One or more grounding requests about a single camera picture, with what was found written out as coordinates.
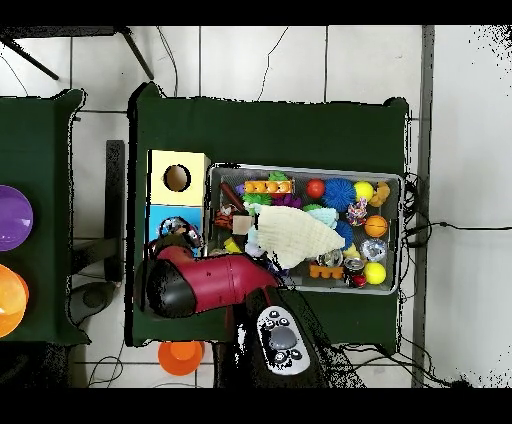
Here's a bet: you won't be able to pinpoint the black cable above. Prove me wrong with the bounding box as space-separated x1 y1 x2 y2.
403 220 512 237

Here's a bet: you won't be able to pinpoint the tiger striped plush toy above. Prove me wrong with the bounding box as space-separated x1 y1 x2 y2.
214 203 236 230

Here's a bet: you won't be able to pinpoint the plain wooden cube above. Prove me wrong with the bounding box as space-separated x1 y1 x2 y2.
232 214 253 236

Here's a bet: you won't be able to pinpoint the orange toy basketball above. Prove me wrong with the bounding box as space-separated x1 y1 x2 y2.
364 214 390 239

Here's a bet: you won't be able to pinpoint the black metal frame legs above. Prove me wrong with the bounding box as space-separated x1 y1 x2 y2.
0 25 155 81

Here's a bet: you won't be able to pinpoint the cream knitted cloth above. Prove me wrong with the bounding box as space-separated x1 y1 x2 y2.
249 203 346 270

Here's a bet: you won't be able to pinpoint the orange plastic cup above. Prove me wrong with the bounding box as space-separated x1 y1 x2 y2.
157 340 206 377

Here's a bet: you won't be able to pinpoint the mint knitted cloth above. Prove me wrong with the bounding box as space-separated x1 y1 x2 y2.
309 207 340 230

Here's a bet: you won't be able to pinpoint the silver mesh bin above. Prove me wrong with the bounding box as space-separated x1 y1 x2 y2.
201 161 406 296

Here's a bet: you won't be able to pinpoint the wooden box with three holes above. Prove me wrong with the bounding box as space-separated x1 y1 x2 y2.
141 149 212 261

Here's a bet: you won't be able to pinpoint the crushed red drink can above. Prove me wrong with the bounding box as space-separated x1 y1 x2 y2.
342 256 368 289

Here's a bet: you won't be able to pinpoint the yellow smooth ball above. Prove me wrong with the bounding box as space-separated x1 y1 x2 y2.
352 180 375 204

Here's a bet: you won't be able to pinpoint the purple plastic plate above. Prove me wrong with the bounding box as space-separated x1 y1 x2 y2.
0 184 34 252

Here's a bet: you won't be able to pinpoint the dark green table cloth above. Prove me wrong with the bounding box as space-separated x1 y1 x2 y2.
125 81 411 353
0 88 91 345

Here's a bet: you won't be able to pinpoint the blue spiky rubber ball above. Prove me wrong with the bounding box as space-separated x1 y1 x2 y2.
320 177 357 213

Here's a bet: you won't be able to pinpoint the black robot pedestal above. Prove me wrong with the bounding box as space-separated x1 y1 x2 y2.
211 341 241 389

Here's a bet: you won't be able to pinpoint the orange plastic bowl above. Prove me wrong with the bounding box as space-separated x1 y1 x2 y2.
0 263 30 339

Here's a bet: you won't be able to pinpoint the orange toy building block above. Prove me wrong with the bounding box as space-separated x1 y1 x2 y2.
243 179 296 197

